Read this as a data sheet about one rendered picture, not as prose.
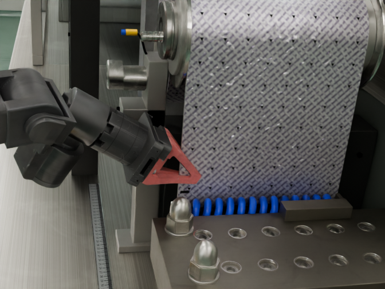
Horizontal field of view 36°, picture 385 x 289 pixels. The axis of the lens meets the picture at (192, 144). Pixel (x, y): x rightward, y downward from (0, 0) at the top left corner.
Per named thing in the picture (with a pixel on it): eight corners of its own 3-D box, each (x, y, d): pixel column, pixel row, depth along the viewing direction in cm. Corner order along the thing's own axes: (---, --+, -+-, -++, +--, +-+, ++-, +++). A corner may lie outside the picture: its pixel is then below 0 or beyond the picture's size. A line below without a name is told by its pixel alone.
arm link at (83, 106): (66, 96, 68) (69, 75, 73) (38, 140, 71) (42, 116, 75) (118, 124, 71) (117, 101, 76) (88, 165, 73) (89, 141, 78)
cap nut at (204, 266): (184, 266, 67) (187, 232, 66) (215, 264, 68) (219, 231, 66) (191, 286, 64) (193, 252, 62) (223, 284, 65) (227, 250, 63)
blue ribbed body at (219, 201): (185, 215, 81) (187, 194, 80) (330, 209, 86) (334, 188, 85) (190, 229, 78) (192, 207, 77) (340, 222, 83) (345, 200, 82)
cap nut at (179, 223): (162, 222, 76) (164, 191, 74) (190, 221, 76) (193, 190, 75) (167, 238, 72) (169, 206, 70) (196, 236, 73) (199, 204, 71)
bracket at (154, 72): (112, 235, 95) (117, 50, 83) (152, 234, 97) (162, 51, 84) (115, 254, 91) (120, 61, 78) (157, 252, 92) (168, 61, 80)
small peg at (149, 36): (140, 28, 74) (142, 33, 73) (162, 29, 75) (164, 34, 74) (140, 39, 75) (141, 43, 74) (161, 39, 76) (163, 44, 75)
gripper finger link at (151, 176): (188, 207, 78) (128, 177, 75) (178, 182, 85) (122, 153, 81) (217, 167, 77) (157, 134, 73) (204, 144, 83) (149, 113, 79)
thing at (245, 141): (176, 211, 82) (185, 84, 74) (333, 205, 87) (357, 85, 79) (176, 213, 81) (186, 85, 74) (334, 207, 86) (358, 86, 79)
